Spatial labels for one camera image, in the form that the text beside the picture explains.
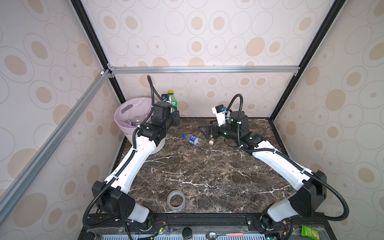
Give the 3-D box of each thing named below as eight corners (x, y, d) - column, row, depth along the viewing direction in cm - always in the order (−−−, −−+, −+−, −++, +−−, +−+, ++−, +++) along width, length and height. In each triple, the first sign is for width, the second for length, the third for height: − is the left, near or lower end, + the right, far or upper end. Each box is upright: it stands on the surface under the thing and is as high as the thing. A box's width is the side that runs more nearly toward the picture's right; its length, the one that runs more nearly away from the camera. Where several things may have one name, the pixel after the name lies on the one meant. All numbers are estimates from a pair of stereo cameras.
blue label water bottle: (188, 142, 107) (188, 138, 103) (193, 138, 109) (193, 134, 105) (195, 147, 104) (195, 143, 100) (199, 143, 106) (199, 139, 102)
